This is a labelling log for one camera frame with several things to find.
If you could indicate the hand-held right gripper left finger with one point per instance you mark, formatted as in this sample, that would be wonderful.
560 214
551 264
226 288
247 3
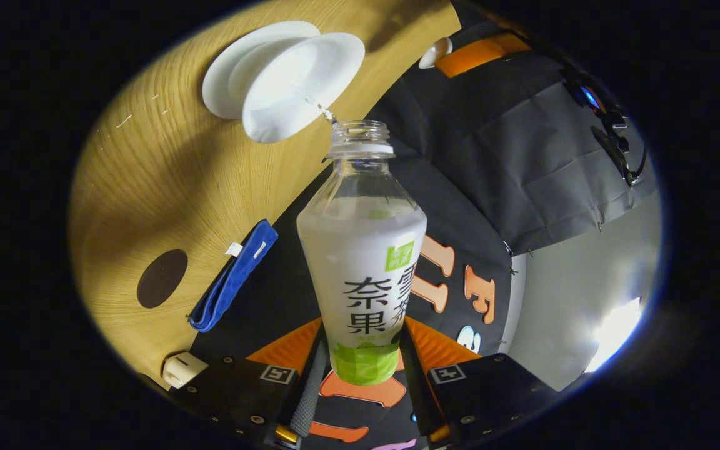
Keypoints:
241 390

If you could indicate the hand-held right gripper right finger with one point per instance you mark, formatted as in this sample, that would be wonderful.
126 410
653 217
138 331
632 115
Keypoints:
491 394

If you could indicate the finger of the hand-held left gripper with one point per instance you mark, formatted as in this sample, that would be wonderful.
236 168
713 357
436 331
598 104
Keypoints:
482 55

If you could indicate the white teacup lid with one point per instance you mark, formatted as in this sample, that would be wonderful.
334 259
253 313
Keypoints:
435 53

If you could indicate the dark brown round coaster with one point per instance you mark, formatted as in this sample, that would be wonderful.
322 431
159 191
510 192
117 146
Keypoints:
162 279

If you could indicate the clear water bottle green label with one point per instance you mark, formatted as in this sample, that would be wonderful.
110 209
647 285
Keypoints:
363 250

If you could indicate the white teacup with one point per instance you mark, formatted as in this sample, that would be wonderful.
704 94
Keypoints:
297 87

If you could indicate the white toaster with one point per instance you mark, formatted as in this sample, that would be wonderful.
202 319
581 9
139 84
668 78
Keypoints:
184 370

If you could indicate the black backdrop cloth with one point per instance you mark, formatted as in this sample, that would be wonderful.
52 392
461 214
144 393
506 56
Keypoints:
522 137

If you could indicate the blue folded cloth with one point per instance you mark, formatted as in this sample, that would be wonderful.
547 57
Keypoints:
235 278

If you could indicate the white saucer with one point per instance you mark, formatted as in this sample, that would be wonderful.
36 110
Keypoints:
222 78

